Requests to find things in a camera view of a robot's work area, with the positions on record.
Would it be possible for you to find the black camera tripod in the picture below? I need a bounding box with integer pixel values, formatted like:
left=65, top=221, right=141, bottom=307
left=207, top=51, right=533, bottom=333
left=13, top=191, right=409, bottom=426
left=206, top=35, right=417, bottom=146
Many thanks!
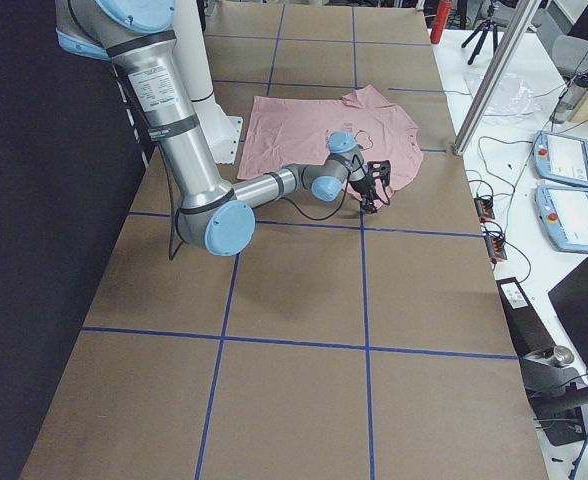
left=461, top=0, right=499, bottom=65

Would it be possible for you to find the lower teach pendant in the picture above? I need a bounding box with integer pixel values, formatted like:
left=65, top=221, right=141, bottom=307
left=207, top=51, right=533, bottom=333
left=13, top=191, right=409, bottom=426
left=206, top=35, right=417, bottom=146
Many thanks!
left=535, top=186, right=588, bottom=254

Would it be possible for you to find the brown paper table cover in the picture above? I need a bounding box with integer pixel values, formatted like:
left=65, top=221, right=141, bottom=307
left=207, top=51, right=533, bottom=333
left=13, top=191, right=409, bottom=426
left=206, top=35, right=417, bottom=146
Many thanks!
left=22, top=2, right=547, bottom=479

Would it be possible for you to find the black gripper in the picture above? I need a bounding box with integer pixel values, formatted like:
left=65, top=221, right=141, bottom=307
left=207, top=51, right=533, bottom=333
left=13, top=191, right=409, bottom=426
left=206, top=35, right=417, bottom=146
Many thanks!
left=349, top=170, right=380, bottom=214

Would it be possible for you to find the black clamp stand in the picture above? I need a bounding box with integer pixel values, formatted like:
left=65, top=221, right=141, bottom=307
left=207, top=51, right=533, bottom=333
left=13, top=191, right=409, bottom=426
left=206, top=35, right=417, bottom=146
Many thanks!
left=519, top=345, right=588, bottom=447

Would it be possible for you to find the black orange connector strip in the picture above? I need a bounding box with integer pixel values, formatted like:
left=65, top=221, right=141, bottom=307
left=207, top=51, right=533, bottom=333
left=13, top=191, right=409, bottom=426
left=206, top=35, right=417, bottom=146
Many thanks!
left=474, top=196, right=495, bottom=222

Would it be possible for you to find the upper teach pendant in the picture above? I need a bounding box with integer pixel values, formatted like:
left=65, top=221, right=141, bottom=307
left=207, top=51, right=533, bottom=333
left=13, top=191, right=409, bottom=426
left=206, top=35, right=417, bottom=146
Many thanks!
left=533, top=131, right=588, bottom=188

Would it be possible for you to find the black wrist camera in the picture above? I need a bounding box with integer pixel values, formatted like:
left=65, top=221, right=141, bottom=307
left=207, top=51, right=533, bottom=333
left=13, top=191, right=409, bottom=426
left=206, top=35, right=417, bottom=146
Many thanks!
left=367, top=160, right=391, bottom=187

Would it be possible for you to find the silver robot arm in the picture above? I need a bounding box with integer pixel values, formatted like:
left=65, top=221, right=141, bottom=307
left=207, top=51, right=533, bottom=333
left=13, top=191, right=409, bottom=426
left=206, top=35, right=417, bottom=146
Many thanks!
left=55, top=1, right=379, bottom=256

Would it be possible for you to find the black cable on desk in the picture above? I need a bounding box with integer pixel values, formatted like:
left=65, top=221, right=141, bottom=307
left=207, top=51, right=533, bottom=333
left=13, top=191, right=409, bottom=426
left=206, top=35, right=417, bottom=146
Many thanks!
left=466, top=134, right=535, bottom=201

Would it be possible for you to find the red cylinder bottle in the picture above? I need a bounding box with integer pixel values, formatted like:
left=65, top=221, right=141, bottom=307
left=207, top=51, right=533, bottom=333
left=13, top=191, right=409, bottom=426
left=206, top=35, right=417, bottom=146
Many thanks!
left=430, top=0, right=452, bottom=45

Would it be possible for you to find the clear plastic bag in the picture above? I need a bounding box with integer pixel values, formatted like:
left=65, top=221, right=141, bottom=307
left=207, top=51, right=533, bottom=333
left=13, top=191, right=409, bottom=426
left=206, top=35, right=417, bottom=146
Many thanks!
left=485, top=73, right=540, bottom=117

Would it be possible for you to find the teach pendant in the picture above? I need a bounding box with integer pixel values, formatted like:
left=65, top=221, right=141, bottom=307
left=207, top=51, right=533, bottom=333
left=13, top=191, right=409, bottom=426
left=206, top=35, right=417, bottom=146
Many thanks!
left=535, top=186, right=588, bottom=254
left=533, top=131, right=588, bottom=188

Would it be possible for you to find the pink Snoopy t-shirt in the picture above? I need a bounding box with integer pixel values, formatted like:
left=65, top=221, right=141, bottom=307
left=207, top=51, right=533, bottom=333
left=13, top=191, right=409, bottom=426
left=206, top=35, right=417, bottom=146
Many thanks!
left=237, top=85, right=423, bottom=193

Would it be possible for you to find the aluminium frame post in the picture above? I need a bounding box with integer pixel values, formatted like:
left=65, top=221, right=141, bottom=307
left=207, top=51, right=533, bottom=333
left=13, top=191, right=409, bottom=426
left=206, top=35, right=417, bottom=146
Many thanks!
left=453, top=0, right=540, bottom=156

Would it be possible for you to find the black box with label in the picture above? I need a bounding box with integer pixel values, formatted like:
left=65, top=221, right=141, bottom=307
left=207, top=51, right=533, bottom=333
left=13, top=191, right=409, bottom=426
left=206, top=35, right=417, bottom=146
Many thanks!
left=496, top=277, right=556, bottom=357

